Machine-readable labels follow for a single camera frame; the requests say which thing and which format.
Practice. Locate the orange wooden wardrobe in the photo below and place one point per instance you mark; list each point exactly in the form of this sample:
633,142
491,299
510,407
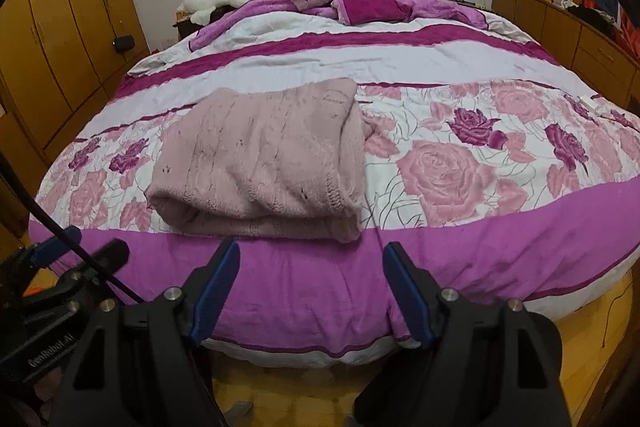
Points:
58,70

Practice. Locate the pink knitted sweater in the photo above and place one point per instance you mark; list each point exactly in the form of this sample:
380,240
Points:
276,165

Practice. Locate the crumpled purple blanket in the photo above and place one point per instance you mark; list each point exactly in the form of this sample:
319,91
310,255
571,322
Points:
346,12

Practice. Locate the low wooden side cabinet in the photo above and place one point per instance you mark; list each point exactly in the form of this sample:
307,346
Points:
604,65

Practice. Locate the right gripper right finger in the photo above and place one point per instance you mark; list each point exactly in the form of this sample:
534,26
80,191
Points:
476,365

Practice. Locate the black wardrobe door device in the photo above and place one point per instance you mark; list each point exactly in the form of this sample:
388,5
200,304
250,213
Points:
123,44

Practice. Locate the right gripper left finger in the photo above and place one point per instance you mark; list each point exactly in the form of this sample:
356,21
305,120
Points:
138,365

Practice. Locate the floral pink white duvet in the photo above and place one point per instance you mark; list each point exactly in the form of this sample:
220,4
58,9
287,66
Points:
500,171

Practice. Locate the white plush goose toy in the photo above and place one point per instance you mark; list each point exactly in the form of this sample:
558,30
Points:
199,11

